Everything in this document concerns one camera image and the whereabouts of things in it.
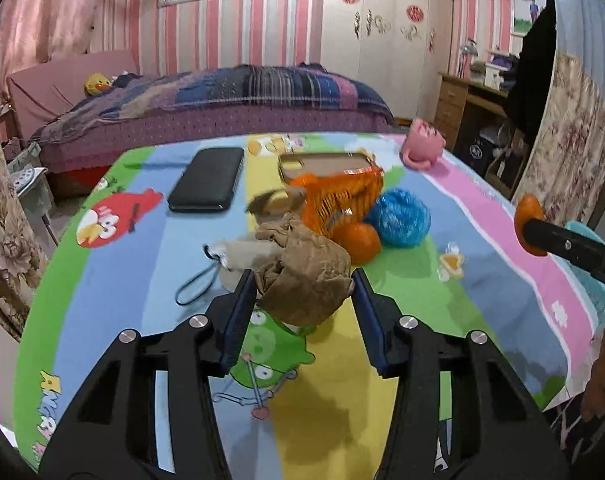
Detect beige floral curtain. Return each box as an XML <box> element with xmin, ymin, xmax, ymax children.
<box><xmin>0</xmin><ymin>35</ymin><xmax>50</xmax><ymax>343</ymax></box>

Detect blue and floral curtain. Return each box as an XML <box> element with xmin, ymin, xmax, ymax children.
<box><xmin>523</xmin><ymin>0</ymin><xmax>605</xmax><ymax>221</ymax></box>

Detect orange tangerine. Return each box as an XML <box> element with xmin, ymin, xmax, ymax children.
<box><xmin>333</xmin><ymin>222</ymin><xmax>382</xmax><ymax>264</ymax></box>

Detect pink pig mug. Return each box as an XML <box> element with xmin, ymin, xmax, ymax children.
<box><xmin>401</xmin><ymin>118</ymin><xmax>447</xmax><ymax>171</ymax></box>

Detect black phone case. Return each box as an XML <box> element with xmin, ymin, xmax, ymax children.
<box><xmin>166</xmin><ymin>147</ymin><xmax>246</xmax><ymax>213</ymax></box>

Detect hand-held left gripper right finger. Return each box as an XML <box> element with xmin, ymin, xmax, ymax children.
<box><xmin>351</xmin><ymin>267</ymin><xmax>571</xmax><ymax>480</ymax></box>

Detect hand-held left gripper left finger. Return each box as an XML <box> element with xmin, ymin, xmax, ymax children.
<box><xmin>37</xmin><ymin>269</ymin><xmax>258</xmax><ymax>480</ymax></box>

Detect brown cloth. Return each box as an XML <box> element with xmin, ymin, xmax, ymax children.
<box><xmin>254</xmin><ymin>212</ymin><xmax>356</xmax><ymax>326</ymax></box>

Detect orange snack bag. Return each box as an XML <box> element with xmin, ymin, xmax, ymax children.
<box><xmin>288</xmin><ymin>167</ymin><xmax>386</xmax><ymax>236</ymax></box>

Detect small wall poster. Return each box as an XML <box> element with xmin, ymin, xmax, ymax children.
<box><xmin>513</xmin><ymin>0</ymin><xmax>541</xmax><ymax>36</ymax></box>

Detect beige phone case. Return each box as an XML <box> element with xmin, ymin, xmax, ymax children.
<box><xmin>277</xmin><ymin>151</ymin><xmax>378</xmax><ymax>183</ymax></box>

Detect person's floral clothing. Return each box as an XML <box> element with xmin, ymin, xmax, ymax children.
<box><xmin>543</xmin><ymin>395</ymin><xmax>605</xmax><ymax>466</ymax></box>

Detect wooden desk with drawers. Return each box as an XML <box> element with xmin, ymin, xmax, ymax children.
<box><xmin>437</xmin><ymin>72</ymin><xmax>526</xmax><ymax>186</ymax></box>

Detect purple patchwork blanket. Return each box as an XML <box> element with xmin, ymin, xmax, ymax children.
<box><xmin>30</xmin><ymin>63</ymin><xmax>394</xmax><ymax>143</ymax></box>

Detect pink bed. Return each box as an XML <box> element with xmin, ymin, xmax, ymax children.
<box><xmin>6</xmin><ymin>50</ymin><xmax>396</xmax><ymax>198</ymax></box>

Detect grey pouch with black strap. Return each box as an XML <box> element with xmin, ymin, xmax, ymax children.
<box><xmin>175</xmin><ymin>240</ymin><xmax>283</xmax><ymax>306</ymax></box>

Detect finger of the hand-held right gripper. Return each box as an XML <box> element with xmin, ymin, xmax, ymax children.
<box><xmin>523</xmin><ymin>217</ymin><xmax>605</xmax><ymax>293</ymax></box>

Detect cartoon printed tablecloth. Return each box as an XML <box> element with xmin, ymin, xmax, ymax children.
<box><xmin>13</xmin><ymin>132</ymin><xmax>601</xmax><ymax>473</ymax></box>

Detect orange peel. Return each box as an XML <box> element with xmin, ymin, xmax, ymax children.
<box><xmin>514</xmin><ymin>194</ymin><xmax>548</xmax><ymax>257</ymax></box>

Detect white wardrobe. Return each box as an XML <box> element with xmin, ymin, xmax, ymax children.
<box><xmin>320</xmin><ymin>0</ymin><xmax>453</xmax><ymax>121</ymax></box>

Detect yellow plush toy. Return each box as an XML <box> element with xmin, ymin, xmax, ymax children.
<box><xmin>84</xmin><ymin>74</ymin><xmax>114</xmax><ymax>98</ymax></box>

